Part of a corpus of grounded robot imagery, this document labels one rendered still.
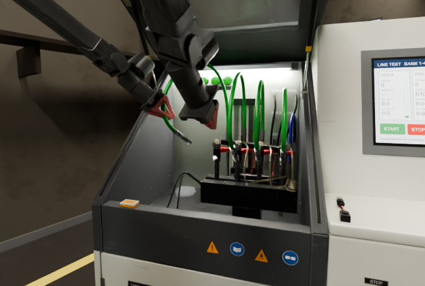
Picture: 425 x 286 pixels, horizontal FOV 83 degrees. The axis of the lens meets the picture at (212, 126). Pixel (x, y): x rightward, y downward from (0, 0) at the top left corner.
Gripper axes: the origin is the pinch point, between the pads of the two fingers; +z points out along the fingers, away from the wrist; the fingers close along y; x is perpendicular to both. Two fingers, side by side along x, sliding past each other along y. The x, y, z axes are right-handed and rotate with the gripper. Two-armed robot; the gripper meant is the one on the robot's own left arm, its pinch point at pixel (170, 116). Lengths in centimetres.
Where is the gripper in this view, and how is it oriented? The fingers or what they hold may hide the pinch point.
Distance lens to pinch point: 82.4
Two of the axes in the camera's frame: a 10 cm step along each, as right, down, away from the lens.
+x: -5.0, 7.5, -4.2
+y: -5.1, 1.3, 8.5
